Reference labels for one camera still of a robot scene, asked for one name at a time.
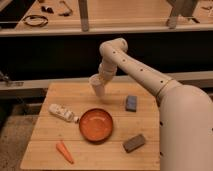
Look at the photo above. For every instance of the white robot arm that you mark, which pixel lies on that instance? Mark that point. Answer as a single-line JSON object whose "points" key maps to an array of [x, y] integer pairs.
{"points": [[185, 111]]}

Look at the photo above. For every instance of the blue sponge block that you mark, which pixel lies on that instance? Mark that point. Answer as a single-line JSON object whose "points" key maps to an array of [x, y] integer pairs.
{"points": [[131, 103]]}

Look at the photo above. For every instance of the orange round bowl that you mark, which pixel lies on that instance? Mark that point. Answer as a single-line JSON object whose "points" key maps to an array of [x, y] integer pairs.
{"points": [[96, 125]]}

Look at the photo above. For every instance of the white tube bottle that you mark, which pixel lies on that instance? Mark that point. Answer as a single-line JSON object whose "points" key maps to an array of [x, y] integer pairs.
{"points": [[63, 113]]}

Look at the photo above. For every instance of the wooden board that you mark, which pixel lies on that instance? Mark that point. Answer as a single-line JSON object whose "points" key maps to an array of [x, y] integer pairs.
{"points": [[77, 131]]}

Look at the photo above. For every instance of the grey brown block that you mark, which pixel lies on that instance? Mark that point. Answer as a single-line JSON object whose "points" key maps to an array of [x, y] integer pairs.
{"points": [[134, 143]]}

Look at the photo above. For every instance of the orange carrot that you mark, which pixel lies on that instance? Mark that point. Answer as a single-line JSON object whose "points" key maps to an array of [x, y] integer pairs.
{"points": [[60, 146]]}

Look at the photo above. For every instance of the dark bent tool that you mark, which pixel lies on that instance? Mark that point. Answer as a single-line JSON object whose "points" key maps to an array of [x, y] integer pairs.
{"points": [[68, 11]]}

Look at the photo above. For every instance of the black small object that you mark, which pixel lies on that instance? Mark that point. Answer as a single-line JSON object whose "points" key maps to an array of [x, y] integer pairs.
{"points": [[47, 9]]}

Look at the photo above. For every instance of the metal clamp left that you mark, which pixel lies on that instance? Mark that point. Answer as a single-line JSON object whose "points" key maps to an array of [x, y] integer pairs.
{"points": [[8, 82]]}

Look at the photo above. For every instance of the grey metal post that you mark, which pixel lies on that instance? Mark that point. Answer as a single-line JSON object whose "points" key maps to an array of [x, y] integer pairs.
{"points": [[83, 9], [177, 6]]}

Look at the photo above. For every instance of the grey metal post right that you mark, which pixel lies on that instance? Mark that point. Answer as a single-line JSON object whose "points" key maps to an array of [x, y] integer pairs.
{"points": [[177, 6]]}

